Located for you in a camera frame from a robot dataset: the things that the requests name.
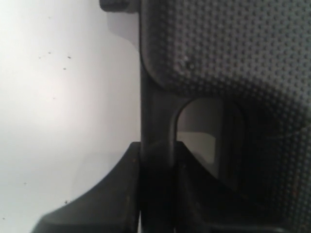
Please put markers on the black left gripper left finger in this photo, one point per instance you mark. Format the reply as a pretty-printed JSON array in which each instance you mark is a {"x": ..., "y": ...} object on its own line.
[{"x": 111, "y": 206}]

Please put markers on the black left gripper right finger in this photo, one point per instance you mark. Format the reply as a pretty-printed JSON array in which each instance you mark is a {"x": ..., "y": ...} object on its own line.
[{"x": 249, "y": 196}]

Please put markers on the black plastic carrying case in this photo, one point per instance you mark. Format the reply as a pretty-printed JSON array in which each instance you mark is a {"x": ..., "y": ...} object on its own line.
[{"x": 255, "y": 54}]

